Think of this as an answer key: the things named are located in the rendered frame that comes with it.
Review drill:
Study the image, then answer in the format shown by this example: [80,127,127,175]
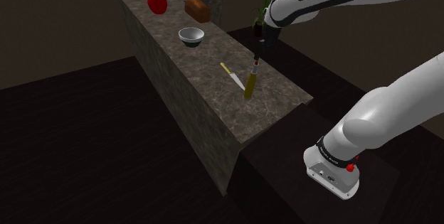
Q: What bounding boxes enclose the green potted plant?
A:
[251,0,273,38]

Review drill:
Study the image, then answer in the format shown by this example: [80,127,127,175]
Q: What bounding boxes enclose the olive green glass bottle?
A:
[243,60,260,100]

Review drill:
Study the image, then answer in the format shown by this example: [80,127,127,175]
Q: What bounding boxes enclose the marble kitchen counter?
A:
[114,0,314,197]

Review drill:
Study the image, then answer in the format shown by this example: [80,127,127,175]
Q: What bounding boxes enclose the white and black bowl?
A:
[178,26,206,49]

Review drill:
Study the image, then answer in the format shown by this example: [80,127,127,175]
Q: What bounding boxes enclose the brown bread loaf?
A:
[184,0,212,24]

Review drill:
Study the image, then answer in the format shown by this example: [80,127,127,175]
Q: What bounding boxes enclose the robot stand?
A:
[227,103,401,224]

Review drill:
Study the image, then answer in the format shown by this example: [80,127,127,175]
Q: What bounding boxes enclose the yellow handled kitchen knife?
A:
[219,62,246,91]

